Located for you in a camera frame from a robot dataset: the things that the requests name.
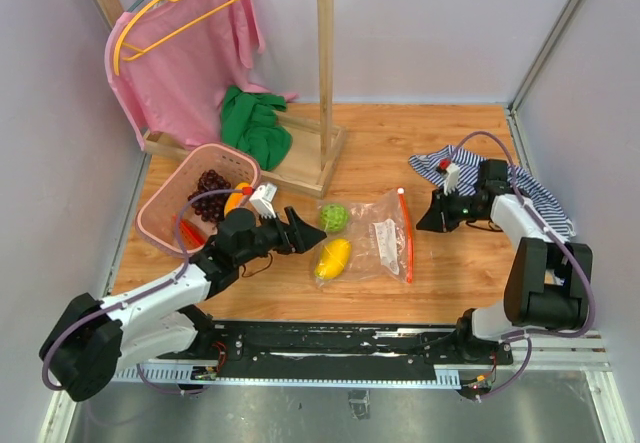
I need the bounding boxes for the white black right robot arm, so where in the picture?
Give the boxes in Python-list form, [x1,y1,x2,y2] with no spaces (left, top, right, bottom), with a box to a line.
[416,158,593,363]

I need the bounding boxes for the aluminium frame post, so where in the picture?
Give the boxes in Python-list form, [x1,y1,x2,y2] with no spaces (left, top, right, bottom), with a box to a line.
[507,0,585,113]

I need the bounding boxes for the pink plastic basket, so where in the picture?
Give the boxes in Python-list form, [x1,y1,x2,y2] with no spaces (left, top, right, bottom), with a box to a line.
[135,142,262,258]

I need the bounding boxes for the orange yellow fake mango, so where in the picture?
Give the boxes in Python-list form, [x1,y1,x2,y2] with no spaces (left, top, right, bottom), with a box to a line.
[224,182,253,216]

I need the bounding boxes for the yellow fake lemon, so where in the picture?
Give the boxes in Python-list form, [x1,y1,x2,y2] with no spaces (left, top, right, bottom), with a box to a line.
[314,238,351,280]

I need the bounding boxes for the blue white striped cloth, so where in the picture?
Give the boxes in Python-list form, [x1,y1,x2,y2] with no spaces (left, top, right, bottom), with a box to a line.
[409,145,575,239]

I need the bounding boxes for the dark purple fake grapes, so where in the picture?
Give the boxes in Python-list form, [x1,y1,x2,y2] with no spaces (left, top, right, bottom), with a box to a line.
[188,169,231,223]

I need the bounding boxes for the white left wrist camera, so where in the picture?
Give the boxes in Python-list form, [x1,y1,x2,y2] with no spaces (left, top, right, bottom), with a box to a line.
[249,182,277,219]

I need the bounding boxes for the clear zip top bag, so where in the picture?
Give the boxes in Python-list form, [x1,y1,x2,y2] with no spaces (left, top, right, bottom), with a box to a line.
[312,187,414,286]

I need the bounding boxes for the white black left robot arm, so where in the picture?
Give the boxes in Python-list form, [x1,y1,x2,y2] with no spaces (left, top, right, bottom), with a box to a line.
[39,207,327,402]

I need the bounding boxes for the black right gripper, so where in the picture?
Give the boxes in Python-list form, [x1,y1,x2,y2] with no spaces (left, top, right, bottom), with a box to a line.
[415,185,485,233]

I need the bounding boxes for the pink shirt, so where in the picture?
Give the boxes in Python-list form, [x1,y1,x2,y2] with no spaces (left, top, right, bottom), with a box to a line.
[104,0,267,148]

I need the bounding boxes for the green cloth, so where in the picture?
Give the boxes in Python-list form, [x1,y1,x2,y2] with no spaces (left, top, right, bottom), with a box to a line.
[220,86,293,171]

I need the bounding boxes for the green fake round fruit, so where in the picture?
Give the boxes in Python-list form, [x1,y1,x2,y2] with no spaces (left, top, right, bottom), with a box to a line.
[319,203,349,233]

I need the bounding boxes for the fake watermelon slice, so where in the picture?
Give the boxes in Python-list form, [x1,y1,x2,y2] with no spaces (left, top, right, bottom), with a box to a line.
[178,219,206,250]

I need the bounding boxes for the wooden clothes rack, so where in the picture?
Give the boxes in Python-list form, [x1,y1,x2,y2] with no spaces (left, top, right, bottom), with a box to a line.
[94,0,347,198]

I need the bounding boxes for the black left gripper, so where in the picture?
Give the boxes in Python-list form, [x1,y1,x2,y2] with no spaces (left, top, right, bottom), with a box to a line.
[236,206,327,267]

